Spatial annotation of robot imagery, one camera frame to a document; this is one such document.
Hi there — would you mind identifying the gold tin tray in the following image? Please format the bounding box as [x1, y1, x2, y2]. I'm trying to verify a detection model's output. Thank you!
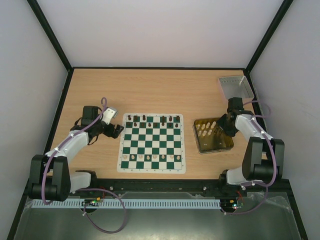
[193, 117, 234, 154]

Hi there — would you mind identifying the black enclosure frame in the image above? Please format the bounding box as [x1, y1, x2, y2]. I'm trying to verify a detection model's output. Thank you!
[4, 0, 310, 240]

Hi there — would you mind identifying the white slotted cable duct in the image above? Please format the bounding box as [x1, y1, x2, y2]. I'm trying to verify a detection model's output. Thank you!
[31, 198, 221, 210]

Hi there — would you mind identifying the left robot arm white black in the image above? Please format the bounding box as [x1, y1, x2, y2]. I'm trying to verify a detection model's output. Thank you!
[27, 105, 124, 205]

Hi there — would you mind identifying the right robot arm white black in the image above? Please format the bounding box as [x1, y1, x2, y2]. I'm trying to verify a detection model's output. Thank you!
[217, 97, 285, 196]

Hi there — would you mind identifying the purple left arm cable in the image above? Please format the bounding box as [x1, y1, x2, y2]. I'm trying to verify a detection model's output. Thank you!
[41, 97, 127, 233]

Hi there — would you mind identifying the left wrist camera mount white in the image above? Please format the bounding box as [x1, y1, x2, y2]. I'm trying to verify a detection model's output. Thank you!
[101, 107, 118, 125]

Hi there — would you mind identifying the green white chess board mat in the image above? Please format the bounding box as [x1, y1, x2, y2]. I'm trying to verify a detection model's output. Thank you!
[117, 113, 187, 174]

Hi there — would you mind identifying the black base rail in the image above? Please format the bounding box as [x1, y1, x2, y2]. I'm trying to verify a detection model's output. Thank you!
[69, 177, 292, 201]

